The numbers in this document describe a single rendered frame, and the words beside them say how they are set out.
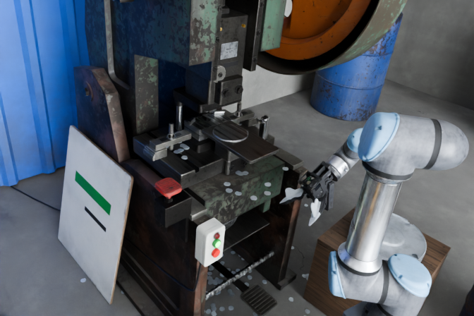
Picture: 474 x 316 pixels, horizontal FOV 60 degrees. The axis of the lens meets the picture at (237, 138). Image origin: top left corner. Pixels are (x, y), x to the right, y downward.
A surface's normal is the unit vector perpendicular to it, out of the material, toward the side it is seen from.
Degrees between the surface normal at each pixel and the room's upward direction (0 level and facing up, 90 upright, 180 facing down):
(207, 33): 90
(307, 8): 90
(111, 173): 78
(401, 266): 8
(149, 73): 90
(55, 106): 90
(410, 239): 0
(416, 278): 8
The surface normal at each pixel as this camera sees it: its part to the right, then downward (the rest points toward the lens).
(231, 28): 0.68, 0.41
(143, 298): 0.09, -0.87
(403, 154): -0.13, 0.44
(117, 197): -0.68, 0.10
